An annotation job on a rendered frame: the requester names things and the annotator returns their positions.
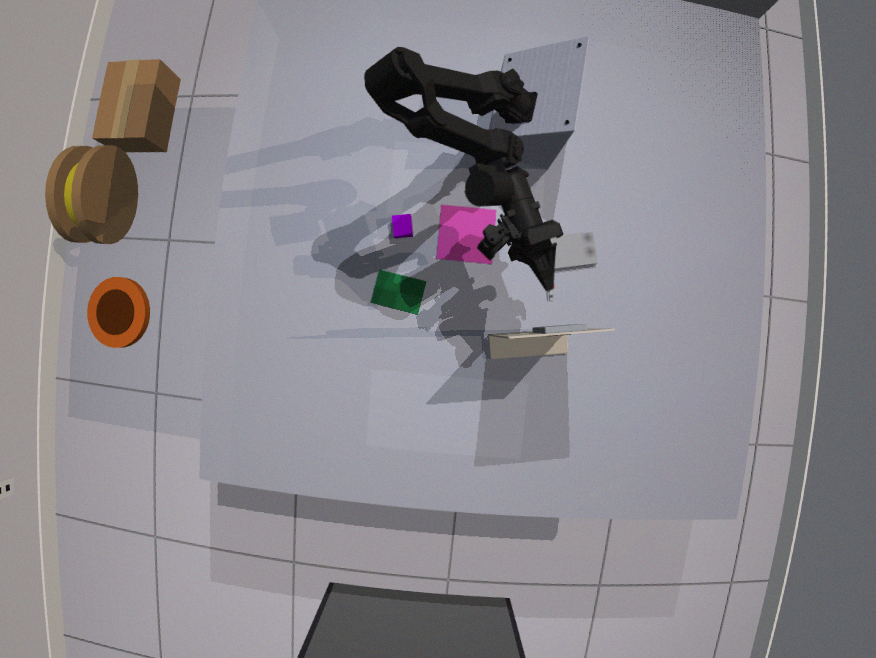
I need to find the magenta translucent square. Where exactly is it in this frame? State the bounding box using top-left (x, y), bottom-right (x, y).
top-left (436, 204), bottom-right (497, 265)

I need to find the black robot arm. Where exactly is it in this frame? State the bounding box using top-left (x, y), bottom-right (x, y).
top-left (364, 47), bottom-right (538, 261)

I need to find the beige panel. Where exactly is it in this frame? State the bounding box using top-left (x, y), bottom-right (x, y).
top-left (488, 324), bottom-right (615, 359)

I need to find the purple cube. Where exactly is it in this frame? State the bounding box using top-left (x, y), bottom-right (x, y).
top-left (392, 214), bottom-right (413, 238)

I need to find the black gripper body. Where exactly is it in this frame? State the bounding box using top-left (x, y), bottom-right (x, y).
top-left (503, 197), bottom-right (564, 262)

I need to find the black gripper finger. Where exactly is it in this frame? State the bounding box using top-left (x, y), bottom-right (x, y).
top-left (517, 257), bottom-right (546, 291)
top-left (521, 242), bottom-right (557, 291)

